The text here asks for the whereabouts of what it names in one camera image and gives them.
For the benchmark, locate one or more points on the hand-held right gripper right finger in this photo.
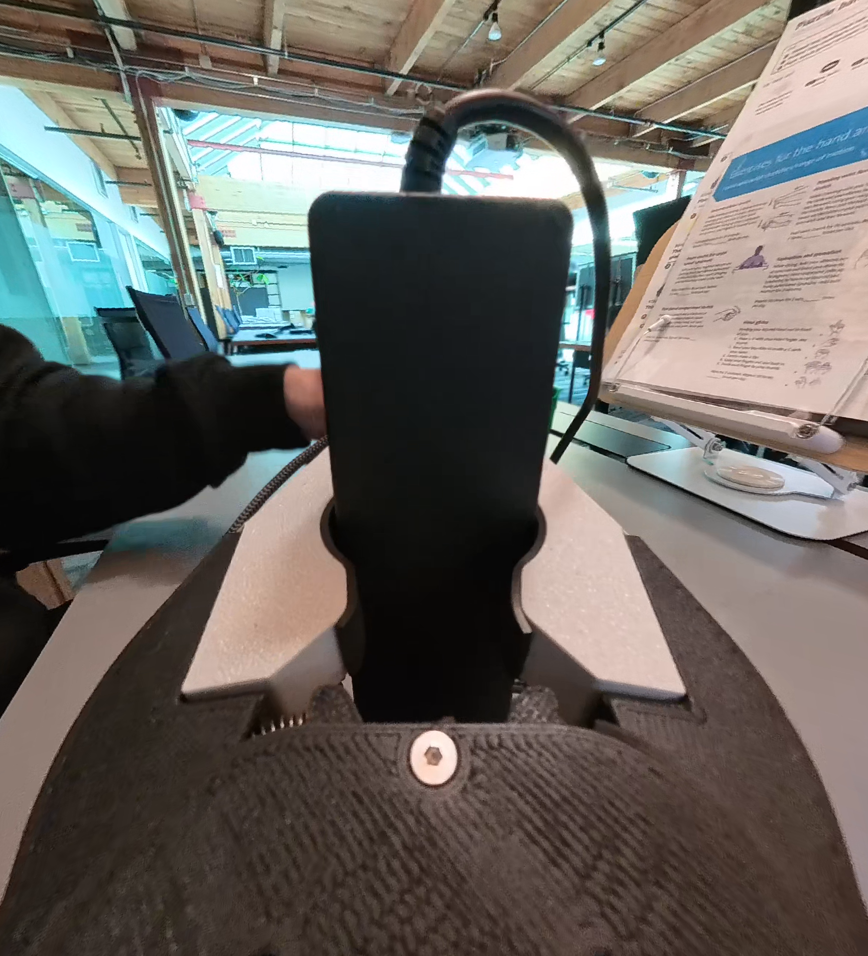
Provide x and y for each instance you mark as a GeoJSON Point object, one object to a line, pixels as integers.
{"type": "Point", "coordinates": [598, 597]}

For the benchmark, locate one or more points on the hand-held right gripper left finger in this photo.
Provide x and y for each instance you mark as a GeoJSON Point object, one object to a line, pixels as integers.
{"type": "Point", "coordinates": [254, 597]}

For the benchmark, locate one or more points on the person's left forearm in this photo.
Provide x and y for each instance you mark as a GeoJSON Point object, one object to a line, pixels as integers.
{"type": "Point", "coordinates": [105, 433]}

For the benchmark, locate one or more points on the person's left hand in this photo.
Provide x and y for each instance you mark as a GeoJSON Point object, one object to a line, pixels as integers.
{"type": "Point", "coordinates": [305, 399]}

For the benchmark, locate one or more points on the printed paper sheet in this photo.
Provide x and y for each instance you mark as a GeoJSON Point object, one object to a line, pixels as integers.
{"type": "Point", "coordinates": [777, 261]}

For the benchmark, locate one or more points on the black monitor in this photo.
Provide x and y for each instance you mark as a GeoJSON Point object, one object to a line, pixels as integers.
{"type": "Point", "coordinates": [661, 220]}

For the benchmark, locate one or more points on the ceiling track spotlight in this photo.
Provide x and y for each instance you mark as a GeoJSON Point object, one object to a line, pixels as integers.
{"type": "Point", "coordinates": [599, 52]}
{"type": "Point", "coordinates": [493, 28]}

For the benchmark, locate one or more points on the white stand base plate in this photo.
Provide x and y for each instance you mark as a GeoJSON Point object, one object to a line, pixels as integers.
{"type": "Point", "coordinates": [815, 515]}

